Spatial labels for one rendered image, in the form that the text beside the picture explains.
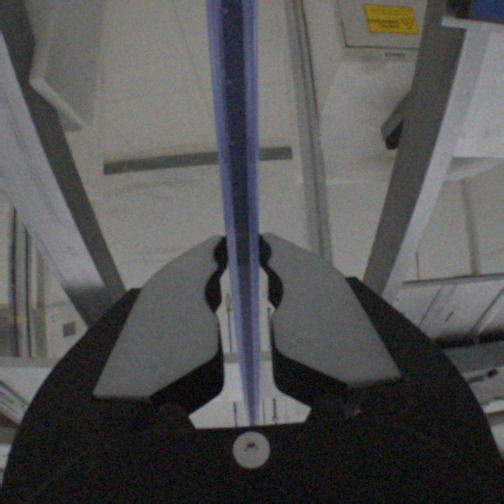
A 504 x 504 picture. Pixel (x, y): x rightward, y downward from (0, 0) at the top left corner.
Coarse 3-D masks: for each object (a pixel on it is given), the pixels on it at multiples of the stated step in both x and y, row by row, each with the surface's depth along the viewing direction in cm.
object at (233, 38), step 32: (224, 0) 7; (256, 0) 7; (224, 32) 7; (256, 32) 7; (224, 64) 8; (256, 64) 8; (224, 96) 8; (256, 96) 8; (224, 128) 9; (256, 128) 9; (224, 160) 10; (256, 160) 10; (224, 192) 10; (256, 192) 10; (224, 224) 11; (256, 224) 11; (256, 256) 12; (256, 288) 14; (256, 320) 15; (256, 352) 17; (256, 384) 20; (256, 416) 24
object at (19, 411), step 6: (0, 390) 23; (0, 396) 23; (6, 396) 23; (0, 402) 23; (6, 402) 23; (12, 402) 24; (0, 408) 23; (6, 408) 23; (12, 408) 24; (18, 408) 25; (6, 414) 24; (12, 414) 24; (18, 414) 24; (18, 420) 25
